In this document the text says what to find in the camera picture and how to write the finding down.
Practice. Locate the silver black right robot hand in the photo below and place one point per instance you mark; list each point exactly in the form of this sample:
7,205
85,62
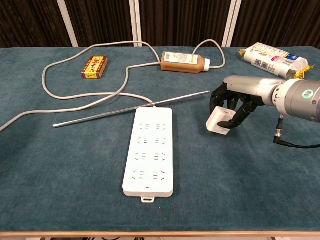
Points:
250,86

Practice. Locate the white plug adapter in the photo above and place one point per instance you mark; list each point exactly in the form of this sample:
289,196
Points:
215,122

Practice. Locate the white power strip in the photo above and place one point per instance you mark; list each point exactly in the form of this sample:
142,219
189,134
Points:
150,162

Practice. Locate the white printed snack package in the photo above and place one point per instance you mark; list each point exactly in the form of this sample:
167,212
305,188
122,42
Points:
270,61

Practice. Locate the brown liquid plastic bottle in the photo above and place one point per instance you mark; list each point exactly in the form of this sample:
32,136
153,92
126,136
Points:
180,65

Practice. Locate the thin metal rod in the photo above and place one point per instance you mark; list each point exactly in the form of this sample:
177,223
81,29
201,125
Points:
100,115

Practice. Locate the red yellow cardboard box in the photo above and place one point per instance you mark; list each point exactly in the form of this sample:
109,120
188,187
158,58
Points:
94,67

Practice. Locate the teal table cloth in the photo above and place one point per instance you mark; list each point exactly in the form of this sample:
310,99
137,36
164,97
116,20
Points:
75,175

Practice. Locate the white slanted partition post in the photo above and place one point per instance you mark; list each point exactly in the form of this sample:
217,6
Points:
67,22
232,22

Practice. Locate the white upright partition post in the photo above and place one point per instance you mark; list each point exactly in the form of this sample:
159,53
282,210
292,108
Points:
135,22

